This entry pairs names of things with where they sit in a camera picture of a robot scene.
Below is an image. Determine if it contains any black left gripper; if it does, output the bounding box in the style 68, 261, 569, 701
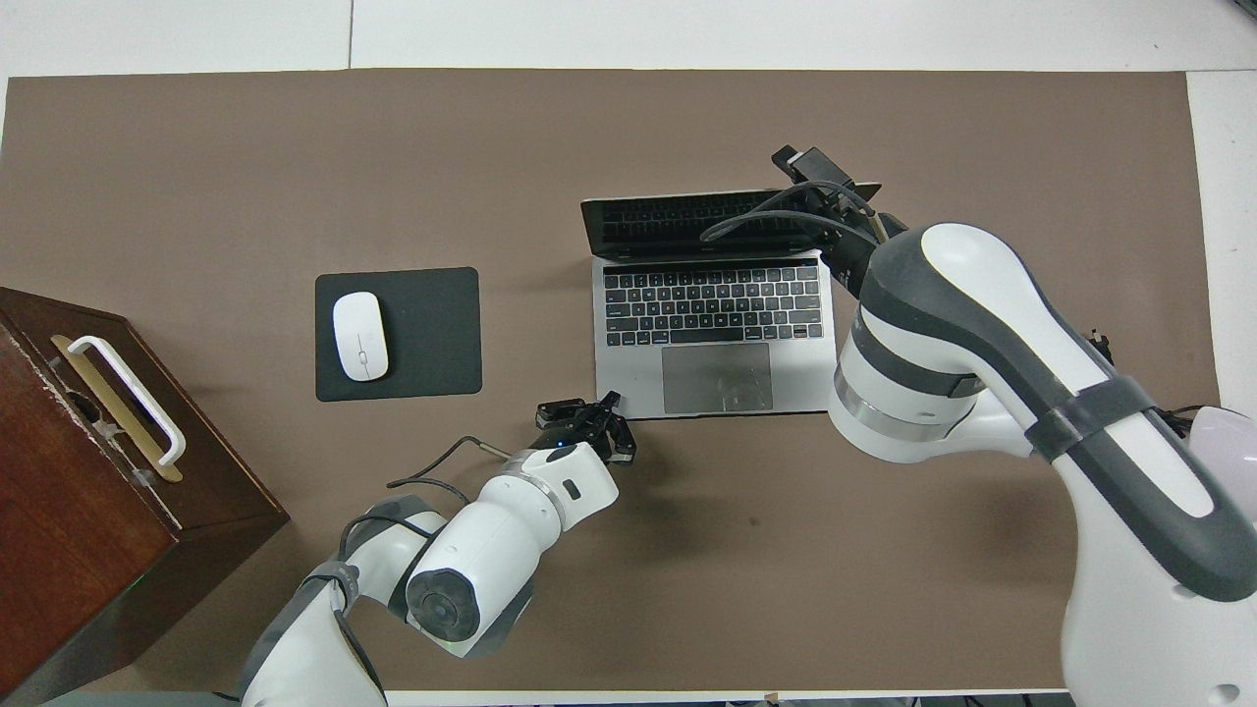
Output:
550, 390, 638, 466

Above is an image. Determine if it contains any large brown table mat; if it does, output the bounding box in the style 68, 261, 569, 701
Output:
0, 69, 1250, 694

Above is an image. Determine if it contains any black mouse pad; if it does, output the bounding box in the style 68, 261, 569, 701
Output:
314, 266, 483, 403

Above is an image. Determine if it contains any white desk lamp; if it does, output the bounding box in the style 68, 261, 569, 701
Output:
1183, 405, 1257, 472

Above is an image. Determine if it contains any dark brown wooden box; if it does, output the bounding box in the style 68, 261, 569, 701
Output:
0, 287, 291, 704

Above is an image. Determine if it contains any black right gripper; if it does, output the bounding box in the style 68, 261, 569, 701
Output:
772, 145, 909, 296

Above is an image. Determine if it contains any white computer mouse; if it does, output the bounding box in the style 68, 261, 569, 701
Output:
332, 292, 390, 383

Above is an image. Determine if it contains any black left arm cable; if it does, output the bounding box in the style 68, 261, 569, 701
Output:
386, 435, 514, 494

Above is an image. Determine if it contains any white box handle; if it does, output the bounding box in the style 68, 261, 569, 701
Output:
67, 337, 187, 466

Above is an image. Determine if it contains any black right gripper camera box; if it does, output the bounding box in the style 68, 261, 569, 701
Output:
792, 147, 853, 190

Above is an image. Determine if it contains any gold metal handle plate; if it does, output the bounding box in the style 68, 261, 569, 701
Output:
49, 336, 185, 483

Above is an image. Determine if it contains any black lamp power cable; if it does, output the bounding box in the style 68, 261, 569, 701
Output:
1085, 332, 1201, 438

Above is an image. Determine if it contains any silver grey laptop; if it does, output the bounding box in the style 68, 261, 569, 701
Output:
579, 182, 883, 421

